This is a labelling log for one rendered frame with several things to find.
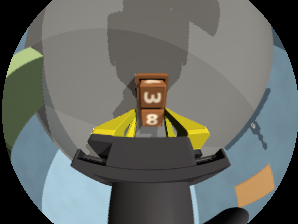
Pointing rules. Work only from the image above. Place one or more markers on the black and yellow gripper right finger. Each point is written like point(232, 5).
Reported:
point(197, 133)

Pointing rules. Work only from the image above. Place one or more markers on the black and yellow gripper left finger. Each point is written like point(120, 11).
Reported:
point(117, 126)

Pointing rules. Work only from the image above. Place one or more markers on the brown cube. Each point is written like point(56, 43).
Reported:
point(152, 117)
point(152, 93)

